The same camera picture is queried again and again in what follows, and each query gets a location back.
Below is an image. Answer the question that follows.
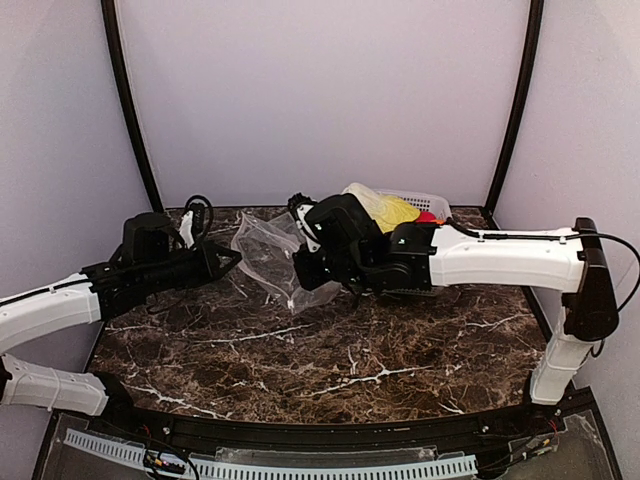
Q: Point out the clear zip top bag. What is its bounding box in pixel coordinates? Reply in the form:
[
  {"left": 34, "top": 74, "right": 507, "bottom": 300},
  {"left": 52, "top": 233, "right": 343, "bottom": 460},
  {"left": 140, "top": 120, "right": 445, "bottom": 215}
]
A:
[{"left": 231, "top": 213, "right": 341, "bottom": 315}]

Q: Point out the white slotted cable duct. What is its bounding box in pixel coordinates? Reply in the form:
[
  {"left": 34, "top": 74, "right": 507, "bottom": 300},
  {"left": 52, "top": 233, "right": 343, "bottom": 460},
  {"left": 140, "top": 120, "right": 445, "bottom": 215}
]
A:
[{"left": 63, "top": 429, "right": 479, "bottom": 480}]

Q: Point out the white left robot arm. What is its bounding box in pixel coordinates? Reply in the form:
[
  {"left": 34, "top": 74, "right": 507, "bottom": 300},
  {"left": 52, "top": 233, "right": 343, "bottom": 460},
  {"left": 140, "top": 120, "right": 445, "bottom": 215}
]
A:
[{"left": 1, "top": 212, "right": 241, "bottom": 417}]

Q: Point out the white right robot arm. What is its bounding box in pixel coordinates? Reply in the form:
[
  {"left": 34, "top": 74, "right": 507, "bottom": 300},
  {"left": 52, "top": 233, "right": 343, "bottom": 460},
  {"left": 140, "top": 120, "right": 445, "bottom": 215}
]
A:
[{"left": 288, "top": 193, "right": 620, "bottom": 405}]

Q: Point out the white plastic basket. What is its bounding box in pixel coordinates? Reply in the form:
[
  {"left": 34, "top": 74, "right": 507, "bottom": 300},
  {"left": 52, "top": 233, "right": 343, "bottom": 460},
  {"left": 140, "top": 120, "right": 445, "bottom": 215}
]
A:
[{"left": 375, "top": 189, "right": 452, "bottom": 221}]

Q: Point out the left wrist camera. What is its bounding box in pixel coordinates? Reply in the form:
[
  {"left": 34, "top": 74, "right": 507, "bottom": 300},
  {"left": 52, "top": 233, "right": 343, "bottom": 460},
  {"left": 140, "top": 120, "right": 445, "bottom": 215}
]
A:
[{"left": 179, "top": 194, "right": 214, "bottom": 249}]

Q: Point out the red toy pepper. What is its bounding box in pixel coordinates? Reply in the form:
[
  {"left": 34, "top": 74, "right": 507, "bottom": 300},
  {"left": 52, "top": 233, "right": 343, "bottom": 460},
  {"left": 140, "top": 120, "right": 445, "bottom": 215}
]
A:
[{"left": 416, "top": 211, "right": 437, "bottom": 223}]

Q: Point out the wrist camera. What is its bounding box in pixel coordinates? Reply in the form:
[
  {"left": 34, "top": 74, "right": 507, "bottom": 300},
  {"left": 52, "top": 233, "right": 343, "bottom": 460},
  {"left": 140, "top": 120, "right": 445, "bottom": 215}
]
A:
[
  {"left": 287, "top": 193, "right": 321, "bottom": 253},
  {"left": 179, "top": 194, "right": 214, "bottom": 249}
]

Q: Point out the yellow napa cabbage toy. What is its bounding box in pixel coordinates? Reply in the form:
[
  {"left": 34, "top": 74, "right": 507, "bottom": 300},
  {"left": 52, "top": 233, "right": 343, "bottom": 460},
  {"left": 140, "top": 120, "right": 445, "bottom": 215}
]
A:
[{"left": 342, "top": 182, "right": 421, "bottom": 233}]

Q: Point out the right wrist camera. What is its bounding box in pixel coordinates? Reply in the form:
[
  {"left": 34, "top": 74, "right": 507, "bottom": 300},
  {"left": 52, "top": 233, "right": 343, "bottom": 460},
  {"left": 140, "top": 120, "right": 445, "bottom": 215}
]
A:
[{"left": 287, "top": 193, "right": 321, "bottom": 253}]

